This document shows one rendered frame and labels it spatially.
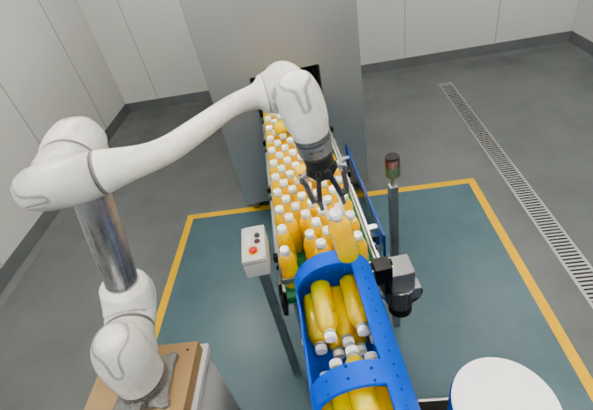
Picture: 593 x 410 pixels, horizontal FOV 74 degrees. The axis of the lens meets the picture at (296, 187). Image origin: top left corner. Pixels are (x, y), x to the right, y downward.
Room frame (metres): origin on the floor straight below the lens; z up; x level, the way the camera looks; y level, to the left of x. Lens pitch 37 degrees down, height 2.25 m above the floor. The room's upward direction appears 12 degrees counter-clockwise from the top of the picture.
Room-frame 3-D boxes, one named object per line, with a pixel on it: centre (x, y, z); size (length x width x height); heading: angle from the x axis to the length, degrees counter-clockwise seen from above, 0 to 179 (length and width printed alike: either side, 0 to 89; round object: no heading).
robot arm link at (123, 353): (0.71, 0.61, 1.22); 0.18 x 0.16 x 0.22; 8
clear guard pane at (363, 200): (1.61, -0.34, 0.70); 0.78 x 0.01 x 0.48; 179
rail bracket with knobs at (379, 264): (1.03, -0.26, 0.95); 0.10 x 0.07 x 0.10; 89
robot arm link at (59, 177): (0.77, 0.51, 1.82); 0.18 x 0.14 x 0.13; 98
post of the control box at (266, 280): (1.19, 0.23, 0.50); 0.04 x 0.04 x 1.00; 89
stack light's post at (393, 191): (1.36, -0.43, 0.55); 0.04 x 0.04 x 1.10; 89
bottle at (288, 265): (1.11, 0.10, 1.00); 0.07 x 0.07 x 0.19
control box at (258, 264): (1.19, 0.23, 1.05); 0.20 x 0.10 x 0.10; 179
